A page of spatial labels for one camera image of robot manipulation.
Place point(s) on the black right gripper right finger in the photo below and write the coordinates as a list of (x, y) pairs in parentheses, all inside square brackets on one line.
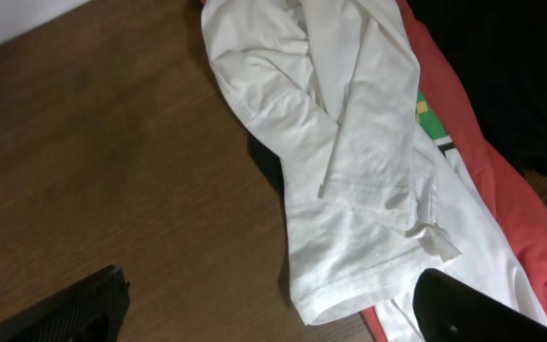
[(447, 310)]

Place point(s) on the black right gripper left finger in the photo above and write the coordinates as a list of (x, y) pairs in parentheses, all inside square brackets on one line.
[(91, 310)]

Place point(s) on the white shirt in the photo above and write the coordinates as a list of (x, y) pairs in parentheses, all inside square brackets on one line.
[(364, 190)]

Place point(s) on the red garment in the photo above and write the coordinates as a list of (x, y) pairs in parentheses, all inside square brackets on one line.
[(515, 204)]

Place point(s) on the dark grey garment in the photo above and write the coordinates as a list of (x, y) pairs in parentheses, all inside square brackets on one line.
[(268, 164)]

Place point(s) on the black garment in pile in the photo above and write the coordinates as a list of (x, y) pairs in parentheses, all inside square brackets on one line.
[(498, 49)]

